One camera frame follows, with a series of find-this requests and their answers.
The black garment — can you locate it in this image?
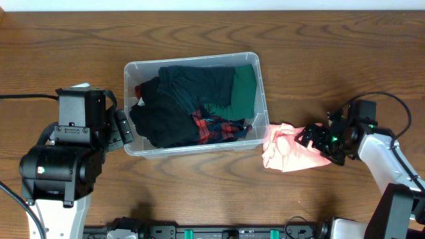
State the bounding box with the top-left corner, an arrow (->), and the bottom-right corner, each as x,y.
129,76 -> 199,148

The pink garment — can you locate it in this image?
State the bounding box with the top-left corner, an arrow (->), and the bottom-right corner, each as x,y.
262,123 -> 331,173

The clear plastic storage bin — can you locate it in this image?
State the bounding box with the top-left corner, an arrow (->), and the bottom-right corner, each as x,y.
124,52 -> 270,159

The dark teal shirt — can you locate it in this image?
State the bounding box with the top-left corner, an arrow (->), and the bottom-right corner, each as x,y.
158,66 -> 235,115

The red navy plaid shirt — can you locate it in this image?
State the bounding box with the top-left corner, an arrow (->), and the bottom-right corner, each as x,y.
134,82 -> 254,145

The green garment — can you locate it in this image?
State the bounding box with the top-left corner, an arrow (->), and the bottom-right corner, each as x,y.
204,64 -> 257,121

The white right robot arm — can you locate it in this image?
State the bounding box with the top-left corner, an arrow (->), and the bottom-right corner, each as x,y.
295,100 -> 424,239

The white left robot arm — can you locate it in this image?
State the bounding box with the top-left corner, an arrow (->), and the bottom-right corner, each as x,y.
19,84 -> 133,238

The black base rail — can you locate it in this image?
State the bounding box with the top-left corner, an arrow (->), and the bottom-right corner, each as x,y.
82,216 -> 331,239

